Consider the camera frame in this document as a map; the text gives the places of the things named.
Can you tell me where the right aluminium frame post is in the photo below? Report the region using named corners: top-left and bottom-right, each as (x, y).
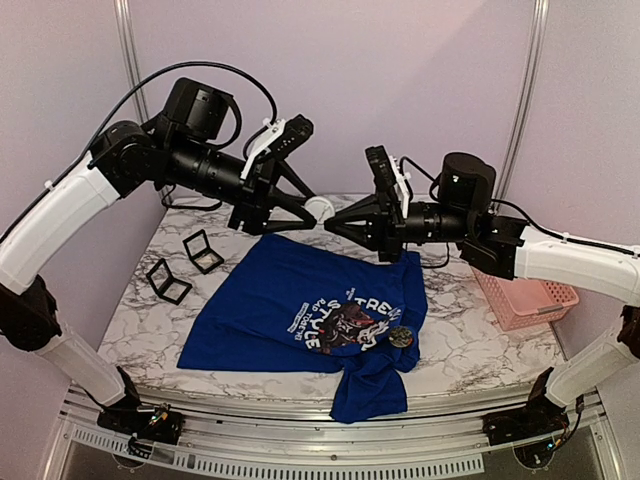
top-left (495, 0), bottom-right (550, 200)

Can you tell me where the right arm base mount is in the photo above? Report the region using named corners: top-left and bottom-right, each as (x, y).
top-left (482, 395), bottom-right (584, 450)

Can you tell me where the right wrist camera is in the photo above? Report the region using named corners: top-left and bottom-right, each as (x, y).
top-left (365, 145), bottom-right (412, 218)

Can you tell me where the blue panda t-shirt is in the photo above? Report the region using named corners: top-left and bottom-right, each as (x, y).
top-left (177, 234), bottom-right (428, 424)

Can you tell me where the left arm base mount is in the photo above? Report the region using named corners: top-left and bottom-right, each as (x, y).
top-left (97, 398), bottom-right (185, 445)

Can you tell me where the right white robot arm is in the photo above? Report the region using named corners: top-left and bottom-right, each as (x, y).
top-left (324, 146), bottom-right (639, 436)

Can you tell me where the aluminium frame post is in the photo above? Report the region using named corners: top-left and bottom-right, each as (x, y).
top-left (113, 0), bottom-right (149, 122)
top-left (495, 0), bottom-right (550, 200)

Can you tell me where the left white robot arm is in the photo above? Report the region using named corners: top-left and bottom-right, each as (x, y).
top-left (1, 67), bottom-right (162, 410)

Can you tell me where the pink perforated plastic basket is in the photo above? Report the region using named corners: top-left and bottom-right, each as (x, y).
top-left (472, 268), bottom-right (579, 331)

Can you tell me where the left aluminium frame post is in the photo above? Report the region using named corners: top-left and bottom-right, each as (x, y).
top-left (113, 0), bottom-right (149, 122)

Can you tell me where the front aluminium rail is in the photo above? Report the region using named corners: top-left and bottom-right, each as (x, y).
top-left (43, 387), bottom-right (626, 479)

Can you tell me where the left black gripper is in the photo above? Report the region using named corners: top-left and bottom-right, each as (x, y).
top-left (165, 133), bottom-right (319, 234)

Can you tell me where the black display box with brooch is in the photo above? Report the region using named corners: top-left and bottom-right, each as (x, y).
top-left (145, 259), bottom-right (192, 305)

